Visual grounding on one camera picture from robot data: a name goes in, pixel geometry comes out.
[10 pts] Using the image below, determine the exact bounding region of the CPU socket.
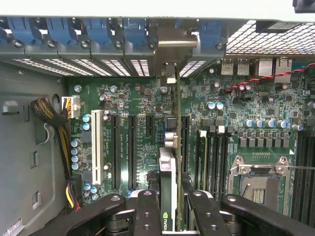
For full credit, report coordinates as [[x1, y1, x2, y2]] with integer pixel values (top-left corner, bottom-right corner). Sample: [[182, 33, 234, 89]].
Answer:
[[228, 154, 292, 217]]

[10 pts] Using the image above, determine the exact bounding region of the long black expansion slot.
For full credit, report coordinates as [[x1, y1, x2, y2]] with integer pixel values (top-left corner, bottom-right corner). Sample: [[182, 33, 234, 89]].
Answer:
[[181, 115, 191, 174], [127, 114, 138, 190], [110, 114, 122, 190]]

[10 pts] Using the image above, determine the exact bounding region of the white expansion slot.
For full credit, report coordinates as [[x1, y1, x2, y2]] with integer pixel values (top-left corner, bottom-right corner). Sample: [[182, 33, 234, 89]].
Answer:
[[91, 109, 104, 185]]

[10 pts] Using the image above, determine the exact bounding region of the short black expansion slot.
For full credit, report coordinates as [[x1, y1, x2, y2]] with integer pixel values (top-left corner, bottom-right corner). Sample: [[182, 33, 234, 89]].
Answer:
[[145, 114, 155, 139]]

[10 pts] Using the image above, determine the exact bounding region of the green motherboard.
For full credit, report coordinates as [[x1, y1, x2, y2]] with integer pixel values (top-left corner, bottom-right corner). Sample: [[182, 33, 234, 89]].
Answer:
[[66, 58, 315, 222]]

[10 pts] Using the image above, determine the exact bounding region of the white power connector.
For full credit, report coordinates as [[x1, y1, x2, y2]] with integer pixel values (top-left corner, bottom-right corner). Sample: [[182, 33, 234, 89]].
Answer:
[[61, 95, 81, 121]]

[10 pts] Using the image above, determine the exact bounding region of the grey power supply unit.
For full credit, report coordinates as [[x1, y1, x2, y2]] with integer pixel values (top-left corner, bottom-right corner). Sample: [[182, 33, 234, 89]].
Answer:
[[0, 60, 68, 236]]

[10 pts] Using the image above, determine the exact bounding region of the silver USB port block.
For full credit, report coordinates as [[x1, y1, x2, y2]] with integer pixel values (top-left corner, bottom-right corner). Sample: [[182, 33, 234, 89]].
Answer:
[[257, 59, 274, 77], [236, 58, 250, 76], [220, 58, 234, 76]]

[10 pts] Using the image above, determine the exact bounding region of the silver ethernet port block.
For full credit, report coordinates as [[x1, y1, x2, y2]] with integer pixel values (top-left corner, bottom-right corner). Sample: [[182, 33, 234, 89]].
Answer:
[[274, 56, 293, 84]]

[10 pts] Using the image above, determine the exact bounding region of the black grey PC case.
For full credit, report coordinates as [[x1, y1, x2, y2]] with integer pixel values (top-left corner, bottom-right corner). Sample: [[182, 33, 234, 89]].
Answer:
[[0, 14, 315, 236]]

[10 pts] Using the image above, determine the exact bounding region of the yellow black braided power cable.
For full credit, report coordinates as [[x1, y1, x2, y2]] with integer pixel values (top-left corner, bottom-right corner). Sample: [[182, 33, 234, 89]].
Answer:
[[30, 96, 83, 210]]

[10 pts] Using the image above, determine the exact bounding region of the red black twisted wire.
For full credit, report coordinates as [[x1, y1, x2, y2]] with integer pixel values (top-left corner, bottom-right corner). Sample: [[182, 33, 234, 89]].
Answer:
[[225, 62, 315, 93]]

